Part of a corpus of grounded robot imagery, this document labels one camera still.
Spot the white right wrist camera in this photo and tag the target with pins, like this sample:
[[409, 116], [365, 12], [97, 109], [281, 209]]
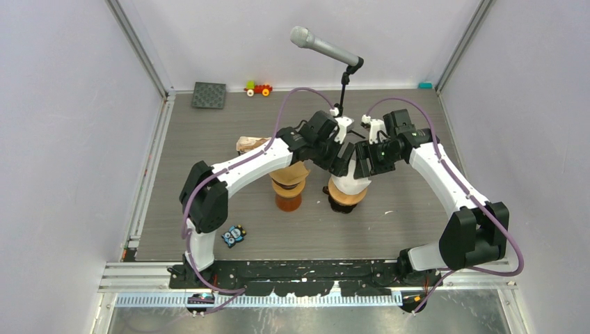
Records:
[[374, 126]]

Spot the white paper coffee filter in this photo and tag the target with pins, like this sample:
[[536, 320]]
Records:
[[348, 184]]

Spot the blue owl sticker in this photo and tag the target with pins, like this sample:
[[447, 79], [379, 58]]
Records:
[[234, 235]]

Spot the brown paper coffee filter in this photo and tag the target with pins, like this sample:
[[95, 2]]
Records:
[[290, 175]]

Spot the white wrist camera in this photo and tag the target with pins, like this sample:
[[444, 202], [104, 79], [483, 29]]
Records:
[[374, 126], [344, 124]]

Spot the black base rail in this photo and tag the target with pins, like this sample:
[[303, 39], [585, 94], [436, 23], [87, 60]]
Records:
[[301, 277]]

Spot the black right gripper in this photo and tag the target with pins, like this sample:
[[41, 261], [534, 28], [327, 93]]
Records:
[[364, 150]]

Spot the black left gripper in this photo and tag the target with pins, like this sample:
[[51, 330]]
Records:
[[336, 165]]

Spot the brown plastic dripper with handle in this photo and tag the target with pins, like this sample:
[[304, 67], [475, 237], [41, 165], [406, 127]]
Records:
[[336, 206]]

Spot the orange coffee filter box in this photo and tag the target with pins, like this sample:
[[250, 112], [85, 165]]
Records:
[[247, 143]]

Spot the teal block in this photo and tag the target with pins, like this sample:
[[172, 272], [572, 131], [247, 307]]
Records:
[[425, 85]]

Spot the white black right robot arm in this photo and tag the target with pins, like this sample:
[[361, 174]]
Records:
[[474, 231]]

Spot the wooden ring collar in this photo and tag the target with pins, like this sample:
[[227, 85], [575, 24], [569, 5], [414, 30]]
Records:
[[342, 198]]

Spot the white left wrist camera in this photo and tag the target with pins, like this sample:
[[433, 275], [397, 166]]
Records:
[[344, 124]]

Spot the orange glass carafe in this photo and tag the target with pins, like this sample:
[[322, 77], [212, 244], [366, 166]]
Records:
[[288, 204]]

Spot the black microphone tripod stand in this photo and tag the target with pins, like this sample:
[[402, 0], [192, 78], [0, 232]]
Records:
[[345, 80]]

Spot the grey microphone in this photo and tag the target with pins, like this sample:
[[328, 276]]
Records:
[[305, 39]]

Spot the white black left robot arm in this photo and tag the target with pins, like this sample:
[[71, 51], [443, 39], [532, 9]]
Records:
[[207, 189]]

